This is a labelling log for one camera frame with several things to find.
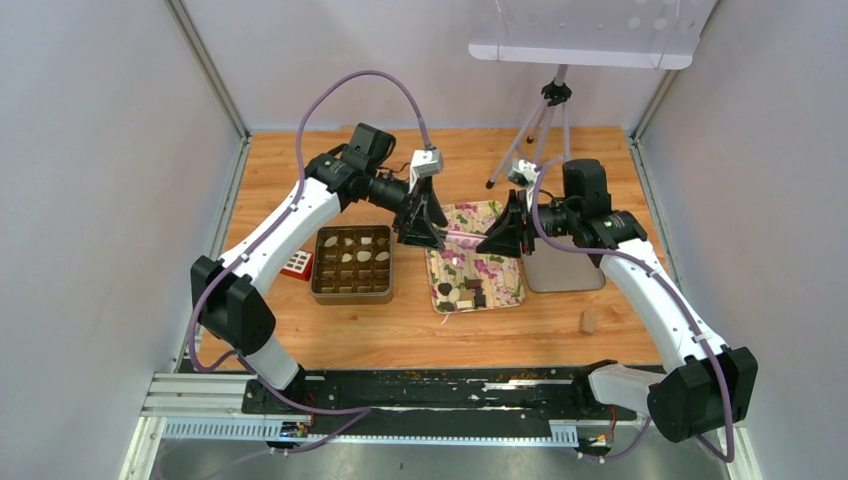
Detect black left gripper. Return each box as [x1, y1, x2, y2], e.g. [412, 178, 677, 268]
[369, 169, 450, 254]

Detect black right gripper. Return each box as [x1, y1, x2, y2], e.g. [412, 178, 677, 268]
[475, 189, 578, 257]

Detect pink silicone tongs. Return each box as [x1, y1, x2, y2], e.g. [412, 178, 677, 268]
[440, 231, 486, 248]

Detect floral patterned tray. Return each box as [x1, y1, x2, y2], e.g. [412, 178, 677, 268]
[425, 200, 525, 315]

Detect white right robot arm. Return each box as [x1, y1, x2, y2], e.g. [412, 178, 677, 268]
[476, 159, 759, 443]

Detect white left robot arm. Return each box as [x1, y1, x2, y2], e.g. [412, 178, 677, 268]
[190, 123, 448, 413]

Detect gold chocolate tin box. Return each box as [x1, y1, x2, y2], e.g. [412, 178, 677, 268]
[310, 225, 394, 305]

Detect grey metal tin lid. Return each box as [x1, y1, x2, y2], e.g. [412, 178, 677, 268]
[522, 239, 606, 293]

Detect small wooden block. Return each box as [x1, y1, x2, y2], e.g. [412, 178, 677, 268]
[579, 309, 597, 335]

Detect red white grid object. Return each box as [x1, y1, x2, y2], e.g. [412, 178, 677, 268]
[280, 250, 315, 281]

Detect white tripod stand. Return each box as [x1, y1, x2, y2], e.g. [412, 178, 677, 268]
[485, 64, 573, 190]

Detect white overhead light panel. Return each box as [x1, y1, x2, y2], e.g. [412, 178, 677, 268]
[468, 0, 717, 70]

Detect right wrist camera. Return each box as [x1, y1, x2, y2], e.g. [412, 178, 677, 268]
[506, 158, 539, 189]

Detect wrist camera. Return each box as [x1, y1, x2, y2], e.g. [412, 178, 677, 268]
[506, 158, 539, 189]
[408, 148, 444, 191]

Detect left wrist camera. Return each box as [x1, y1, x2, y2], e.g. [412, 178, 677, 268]
[408, 148, 444, 191]

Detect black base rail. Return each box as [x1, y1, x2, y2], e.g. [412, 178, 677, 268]
[142, 364, 664, 452]

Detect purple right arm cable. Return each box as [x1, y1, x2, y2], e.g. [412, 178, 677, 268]
[529, 165, 737, 464]

